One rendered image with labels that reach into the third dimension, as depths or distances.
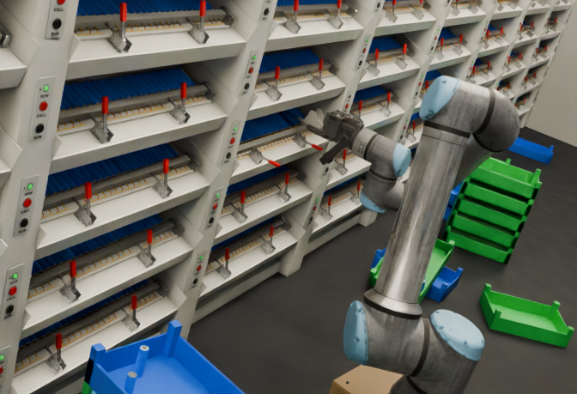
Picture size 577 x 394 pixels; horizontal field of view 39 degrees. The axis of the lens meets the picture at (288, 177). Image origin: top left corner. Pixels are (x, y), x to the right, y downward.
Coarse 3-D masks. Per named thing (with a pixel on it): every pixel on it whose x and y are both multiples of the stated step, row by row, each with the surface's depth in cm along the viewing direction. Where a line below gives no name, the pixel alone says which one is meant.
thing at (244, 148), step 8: (296, 128) 256; (304, 128) 259; (264, 136) 240; (272, 136) 243; (280, 136) 246; (288, 136) 252; (240, 144) 229; (248, 144) 231; (256, 144) 234; (264, 144) 240; (240, 152) 228
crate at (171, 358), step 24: (168, 336) 160; (96, 360) 146; (120, 360) 153; (168, 360) 160; (192, 360) 158; (96, 384) 146; (120, 384) 150; (144, 384) 152; (168, 384) 154; (192, 384) 156; (216, 384) 154
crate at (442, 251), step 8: (440, 240) 309; (440, 248) 312; (448, 248) 307; (432, 256) 310; (440, 256) 310; (448, 256) 306; (432, 264) 307; (440, 264) 301; (376, 272) 296; (432, 272) 305; (376, 280) 297; (432, 280) 298; (424, 288) 293
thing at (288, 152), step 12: (300, 108) 272; (312, 108) 270; (312, 132) 266; (276, 144) 246; (288, 144) 251; (324, 144) 269; (240, 156) 229; (264, 156) 237; (276, 156) 241; (288, 156) 247; (300, 156) 257; (240, 168) 224; (252, 168) 228; (264, 168) 237; (240, 180) 228
